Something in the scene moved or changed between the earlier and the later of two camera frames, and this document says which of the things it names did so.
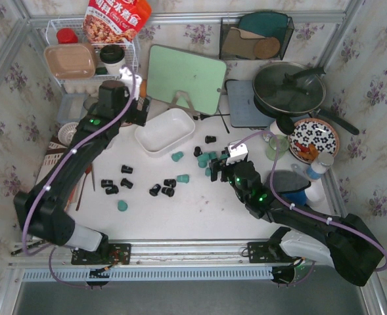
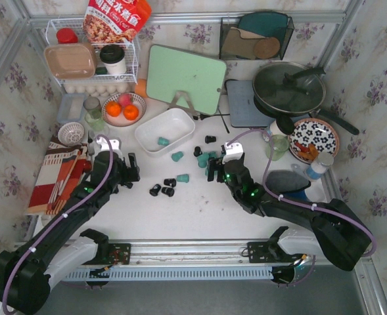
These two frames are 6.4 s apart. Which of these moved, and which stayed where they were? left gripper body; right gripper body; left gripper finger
Moved: left gripper finger; left gripper body
Stayed: right gripper body
